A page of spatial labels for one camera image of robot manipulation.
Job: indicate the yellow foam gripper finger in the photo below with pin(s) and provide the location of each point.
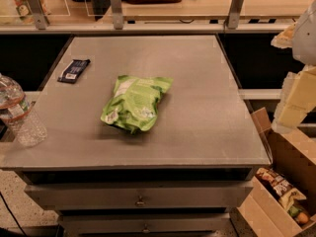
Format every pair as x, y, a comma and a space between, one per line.
297, 100
284, 39

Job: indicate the clear plastic water bottle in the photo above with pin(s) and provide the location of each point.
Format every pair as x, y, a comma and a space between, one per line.
17, 112

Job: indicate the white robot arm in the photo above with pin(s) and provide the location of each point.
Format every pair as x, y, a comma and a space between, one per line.
304, 37

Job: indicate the brown snack packet in box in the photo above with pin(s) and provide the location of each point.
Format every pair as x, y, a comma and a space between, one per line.
284, 192

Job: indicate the brown cardboard box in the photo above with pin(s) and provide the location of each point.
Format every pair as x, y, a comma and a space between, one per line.
294, 156

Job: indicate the orange fruit in box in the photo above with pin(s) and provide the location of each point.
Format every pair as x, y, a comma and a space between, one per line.
302, 218

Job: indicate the grey metal drawer cabinet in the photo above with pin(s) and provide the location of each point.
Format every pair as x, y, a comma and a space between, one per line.
192, 167

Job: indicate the green snack bag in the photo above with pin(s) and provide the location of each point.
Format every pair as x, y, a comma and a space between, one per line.
134, 103

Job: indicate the upper drawer knob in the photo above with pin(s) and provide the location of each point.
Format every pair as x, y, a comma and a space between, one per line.
140, 202

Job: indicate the drawer knob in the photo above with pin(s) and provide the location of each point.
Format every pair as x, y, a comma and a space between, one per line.
145, 229
140, 202

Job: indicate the lower drawer knob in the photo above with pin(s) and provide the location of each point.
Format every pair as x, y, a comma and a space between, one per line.
145, 229

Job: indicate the dark blue chocolate bar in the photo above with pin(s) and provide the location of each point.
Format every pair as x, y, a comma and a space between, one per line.
73, 71

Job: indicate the right metal bracket post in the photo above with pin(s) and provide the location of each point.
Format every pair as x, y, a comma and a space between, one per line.
233, 18

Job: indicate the metal bracket post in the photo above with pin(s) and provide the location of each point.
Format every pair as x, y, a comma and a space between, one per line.
40, 19
117, 14
233, 18

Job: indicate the middle metal bracket post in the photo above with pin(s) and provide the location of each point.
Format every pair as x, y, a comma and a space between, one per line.
117, 14

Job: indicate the left metal bracket post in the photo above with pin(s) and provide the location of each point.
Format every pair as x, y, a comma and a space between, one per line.
40, 19

